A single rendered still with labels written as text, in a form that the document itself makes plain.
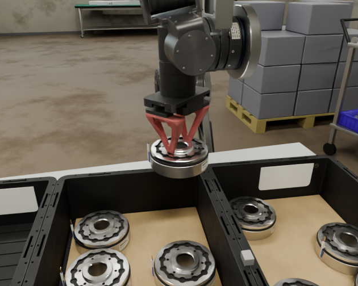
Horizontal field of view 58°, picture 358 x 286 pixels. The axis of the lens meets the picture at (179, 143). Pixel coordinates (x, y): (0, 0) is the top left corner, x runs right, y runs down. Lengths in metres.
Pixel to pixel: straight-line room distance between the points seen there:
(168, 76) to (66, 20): 10.13
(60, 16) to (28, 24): 0.92
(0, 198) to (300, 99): 2.90
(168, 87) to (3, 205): 0.42
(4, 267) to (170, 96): 0.42
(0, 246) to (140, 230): 0.27
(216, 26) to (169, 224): 0.50
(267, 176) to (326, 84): 2.71
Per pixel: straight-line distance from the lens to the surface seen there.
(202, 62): 0.43
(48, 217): 0.59
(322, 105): 3.47
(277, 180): 0.76
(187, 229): 0.68
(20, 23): 10.78
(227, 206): 0.58
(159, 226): 0.69
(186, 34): 0.41
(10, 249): 0.71
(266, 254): 0.65
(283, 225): 0.72
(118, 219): 0.66
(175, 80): 0.50
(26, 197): 0.72
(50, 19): 10.64
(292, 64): 3.15
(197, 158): 0.54
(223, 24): 0.88
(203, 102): 0.54
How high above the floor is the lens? 1.28
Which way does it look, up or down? 26 degrees down
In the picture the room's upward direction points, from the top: straight up
